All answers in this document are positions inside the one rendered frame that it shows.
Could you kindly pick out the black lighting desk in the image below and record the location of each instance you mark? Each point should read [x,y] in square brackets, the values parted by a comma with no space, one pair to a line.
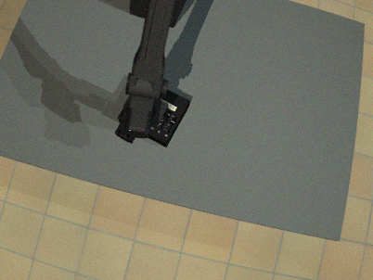
[164,132]

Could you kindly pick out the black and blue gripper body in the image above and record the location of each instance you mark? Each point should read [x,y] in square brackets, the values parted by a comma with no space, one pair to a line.
[161,108]

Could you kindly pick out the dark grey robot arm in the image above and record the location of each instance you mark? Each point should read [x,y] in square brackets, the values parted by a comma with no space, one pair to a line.
[147,81]

